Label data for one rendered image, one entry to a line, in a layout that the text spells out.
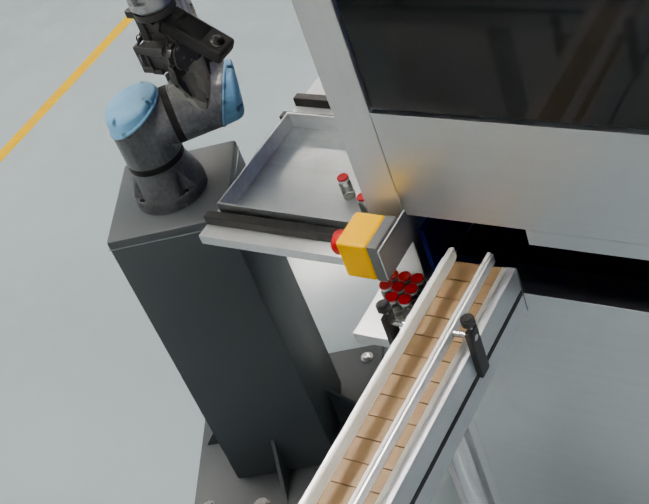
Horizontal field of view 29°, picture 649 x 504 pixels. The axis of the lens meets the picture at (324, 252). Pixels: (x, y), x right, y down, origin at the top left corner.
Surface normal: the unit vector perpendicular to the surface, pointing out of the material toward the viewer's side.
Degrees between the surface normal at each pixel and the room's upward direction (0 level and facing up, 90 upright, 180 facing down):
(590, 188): 90
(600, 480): 90
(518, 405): 90
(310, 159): 0
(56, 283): 0
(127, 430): 0
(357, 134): 90
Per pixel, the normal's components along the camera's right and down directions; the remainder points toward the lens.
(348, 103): -0.46, 0.69
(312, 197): -0.29, -0.71
